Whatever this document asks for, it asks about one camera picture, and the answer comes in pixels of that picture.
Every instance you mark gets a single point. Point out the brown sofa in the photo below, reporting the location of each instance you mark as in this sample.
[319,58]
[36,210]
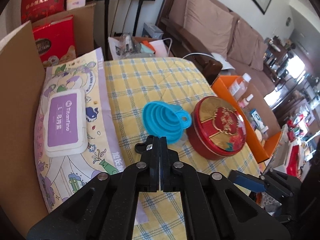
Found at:
[199,28]

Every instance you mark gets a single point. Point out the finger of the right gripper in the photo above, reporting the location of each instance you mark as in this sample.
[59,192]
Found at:
[247,181]

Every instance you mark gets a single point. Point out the purple wet wipes pack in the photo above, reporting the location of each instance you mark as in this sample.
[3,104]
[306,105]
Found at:
[74,137]

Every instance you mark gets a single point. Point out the blue collapsible silicone funnel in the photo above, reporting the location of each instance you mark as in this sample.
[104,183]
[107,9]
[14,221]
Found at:
[161,119]

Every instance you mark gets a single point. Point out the red round tin box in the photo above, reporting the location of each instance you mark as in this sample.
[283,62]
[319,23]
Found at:
[217,130]

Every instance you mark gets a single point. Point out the red chocolate gift box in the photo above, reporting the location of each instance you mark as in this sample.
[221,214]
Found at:
[55,42]

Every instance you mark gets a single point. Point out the blue white small box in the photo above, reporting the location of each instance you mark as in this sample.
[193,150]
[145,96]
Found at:
[257,118]

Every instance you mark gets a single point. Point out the orange cardboard box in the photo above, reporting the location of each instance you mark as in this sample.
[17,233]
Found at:
[261,152]

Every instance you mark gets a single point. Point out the box of clutter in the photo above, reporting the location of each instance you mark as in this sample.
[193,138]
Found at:
[129,47]

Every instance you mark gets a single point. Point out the large brown cardboard box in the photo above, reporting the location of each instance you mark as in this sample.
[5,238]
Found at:
[22,77]

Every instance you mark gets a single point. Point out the small pink nail bottle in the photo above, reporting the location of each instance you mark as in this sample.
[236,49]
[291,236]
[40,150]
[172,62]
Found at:
[243,103]

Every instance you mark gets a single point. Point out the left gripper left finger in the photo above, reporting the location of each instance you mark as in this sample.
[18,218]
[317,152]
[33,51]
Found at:
[150,177]

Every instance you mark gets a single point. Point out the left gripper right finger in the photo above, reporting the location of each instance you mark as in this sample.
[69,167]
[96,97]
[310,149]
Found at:
[169,179]

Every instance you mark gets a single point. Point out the clear plastic bottle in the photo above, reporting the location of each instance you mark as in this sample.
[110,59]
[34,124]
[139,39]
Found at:
[239,86]

